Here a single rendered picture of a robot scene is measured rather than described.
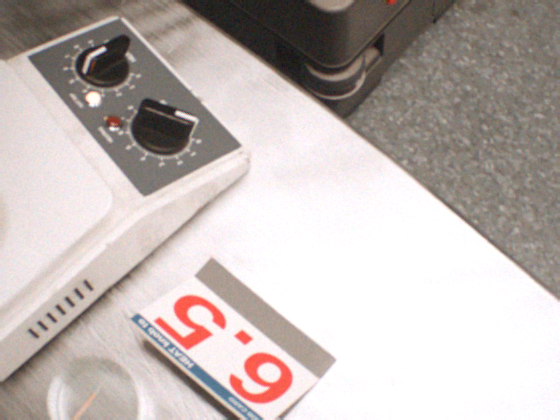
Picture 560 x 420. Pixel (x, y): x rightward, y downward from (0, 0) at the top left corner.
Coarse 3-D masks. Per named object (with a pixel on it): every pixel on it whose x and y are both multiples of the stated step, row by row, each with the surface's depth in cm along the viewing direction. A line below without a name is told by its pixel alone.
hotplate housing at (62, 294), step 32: (64, 128) 56; (96, 160) 56; (224, 160) 59; (128, 192) 55; (160, 192) 56; (192, 192) 58; (128, 224) 55; (160, 224) 58; (96, 256) 54; (128, 256) 58; (32, 288) 54; (64, 288) 54; (96, 288) 58; (0, 320) 53; (32, 320) 54; (64, 320) 58; (0, 352) 54; (32, 352) 58
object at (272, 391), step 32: (192, 288) 59; (160, 320) 57; (192, 320) 58; (224, 320) 59; (192, 352) 56; (224, 352) 57; (256, 352) 58; (224, 384) 55; (256, 384) 56; (288, 384) 57
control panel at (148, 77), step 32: (96, 32) 61; (128, 32) 62; (32, 64) 58; (64, 64) 59; (160, 64) 61; (64, 96) 57; (128, 96) 59; (160, 96) 60; (192, 96) 61; (96, 128) 57; (128, 128) 58; (224, 128) 60; (128, 160) 56; (160, 160) 57; (192, 160) 58
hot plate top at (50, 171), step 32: (0, 64) 56; (0, 96) 55; (32, 96) 55; (0, 128) 55; (32, 128) 54; (0, 160) 54; (32, 160) 54; (64, 160) 54; (32, 192) 53; (64, 192) 53; (96, 192) 53; (32, 224) 53; (64, 224) 53; (96, 224) 53; (0, 256) 52; (32, 256) 52; (64, 256) 53; (0, 288) 52
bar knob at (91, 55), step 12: (120, 36) 59; (96, 48) 58; (108, 48) 58; (120, 48) 59; (84, 60) 59; (96, 60) 58; (108, 60) 59; (120, 60) 60; (84, 72) 58; (96, 72) 59; (108, 72) 59; (120, 72) 59; (96, 84) 59; (108, 84) 59
